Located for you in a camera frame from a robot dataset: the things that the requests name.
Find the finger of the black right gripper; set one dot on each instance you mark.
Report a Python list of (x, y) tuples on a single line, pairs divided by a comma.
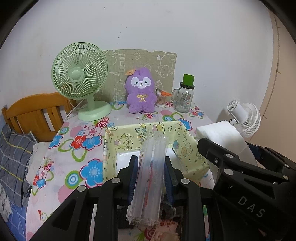
[(223, 158), (273, 160)]

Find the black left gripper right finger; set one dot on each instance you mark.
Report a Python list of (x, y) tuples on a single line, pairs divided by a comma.
[(181, 192)]

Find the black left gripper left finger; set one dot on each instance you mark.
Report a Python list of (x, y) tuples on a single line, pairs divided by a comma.
[(72, 219)]

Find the white cloth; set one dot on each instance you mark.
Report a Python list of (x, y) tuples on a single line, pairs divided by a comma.
[(225, 135)]

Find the clear plastic packet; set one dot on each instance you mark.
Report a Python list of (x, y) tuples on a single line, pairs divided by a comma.
[(145, 207)]

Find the yellow cartoon fabric box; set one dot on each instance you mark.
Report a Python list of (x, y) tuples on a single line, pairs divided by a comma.
[(130, 138)]

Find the white standing fan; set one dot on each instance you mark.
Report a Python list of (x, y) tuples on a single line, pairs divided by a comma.
[(246, 117)]

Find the floral tablecloth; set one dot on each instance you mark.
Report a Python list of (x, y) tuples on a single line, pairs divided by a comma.
[(75, 156)]

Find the glass jar green lid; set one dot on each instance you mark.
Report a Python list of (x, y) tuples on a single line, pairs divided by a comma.
[(182, 96)]

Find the grey plaid pillow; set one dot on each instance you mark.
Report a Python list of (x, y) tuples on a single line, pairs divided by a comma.
[(16, 150)]

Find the toothpick holder with carrot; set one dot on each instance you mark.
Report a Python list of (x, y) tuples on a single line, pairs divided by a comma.
[(161, 97)]

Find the purple plush toy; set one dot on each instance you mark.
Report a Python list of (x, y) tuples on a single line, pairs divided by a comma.
[(140, 89)]

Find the beige cartoon board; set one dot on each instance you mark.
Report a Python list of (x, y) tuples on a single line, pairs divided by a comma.
[(161, 65)]

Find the green desk fan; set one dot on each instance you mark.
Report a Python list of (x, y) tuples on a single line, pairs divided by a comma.
[(79, 71)]

